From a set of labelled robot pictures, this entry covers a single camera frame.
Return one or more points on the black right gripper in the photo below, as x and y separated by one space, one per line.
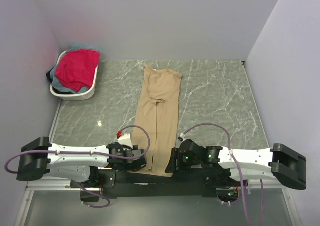
171 166

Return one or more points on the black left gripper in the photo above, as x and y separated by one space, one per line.
132 167

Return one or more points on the beige t shirt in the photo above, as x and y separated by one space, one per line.
158 113

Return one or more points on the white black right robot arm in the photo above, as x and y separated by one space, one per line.
221 167

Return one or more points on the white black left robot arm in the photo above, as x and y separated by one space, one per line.
79 164

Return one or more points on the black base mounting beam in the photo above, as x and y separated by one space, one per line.
160 186

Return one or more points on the white perforated laundry basket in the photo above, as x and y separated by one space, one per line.
79 96

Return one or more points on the grey blue t shirt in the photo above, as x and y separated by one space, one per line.
75 71

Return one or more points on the red t shirt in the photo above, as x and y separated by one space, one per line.
77 69

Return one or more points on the black garment in basket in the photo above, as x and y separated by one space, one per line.
55 83

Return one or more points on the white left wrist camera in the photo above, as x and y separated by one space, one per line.
124 139

